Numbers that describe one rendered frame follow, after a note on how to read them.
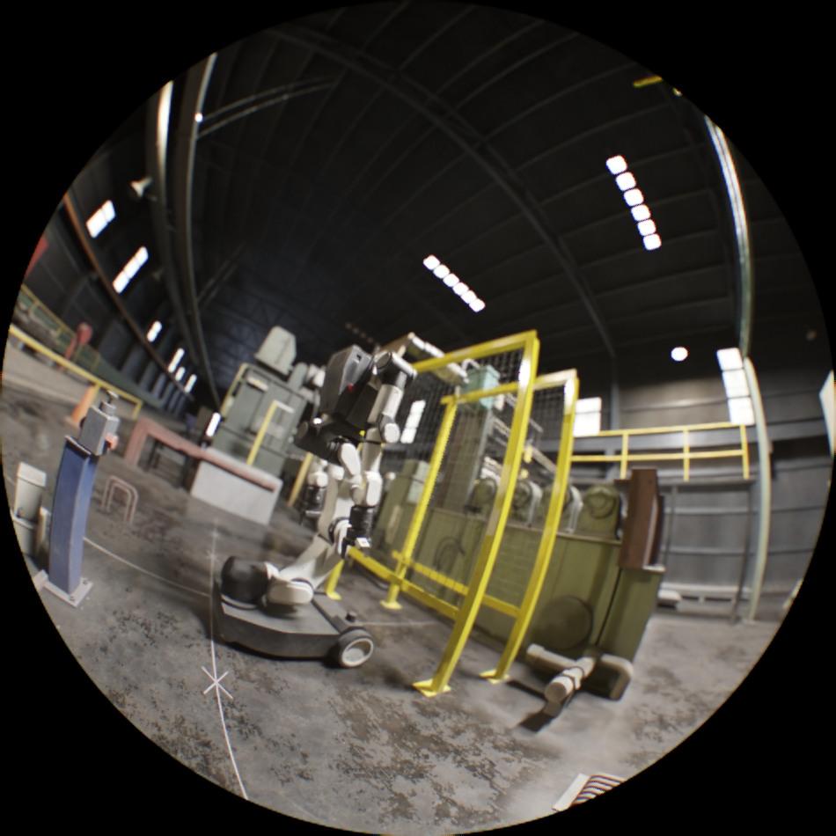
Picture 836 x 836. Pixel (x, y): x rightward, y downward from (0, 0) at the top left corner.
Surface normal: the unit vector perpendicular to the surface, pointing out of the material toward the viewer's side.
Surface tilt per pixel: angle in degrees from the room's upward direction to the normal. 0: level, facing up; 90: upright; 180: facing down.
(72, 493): 90
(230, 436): 90
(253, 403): 90
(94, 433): 90
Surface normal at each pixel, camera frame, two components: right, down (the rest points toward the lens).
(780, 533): -0.73, -0.43
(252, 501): 0.61, -0.07
